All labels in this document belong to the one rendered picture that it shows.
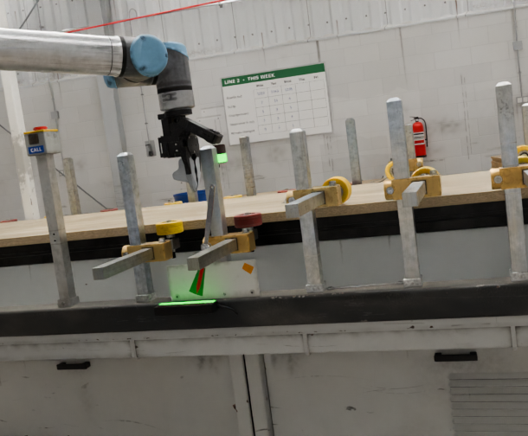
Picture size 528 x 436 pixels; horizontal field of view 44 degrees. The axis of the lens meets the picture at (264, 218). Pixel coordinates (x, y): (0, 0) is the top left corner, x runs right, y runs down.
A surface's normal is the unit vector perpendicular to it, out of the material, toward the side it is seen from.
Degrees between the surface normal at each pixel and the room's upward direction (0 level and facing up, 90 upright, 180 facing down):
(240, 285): 90
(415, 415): 90
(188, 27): 90
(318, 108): 90
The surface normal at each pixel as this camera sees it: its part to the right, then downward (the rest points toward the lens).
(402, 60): -0.19, 0.13
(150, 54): 0.56, 0.02
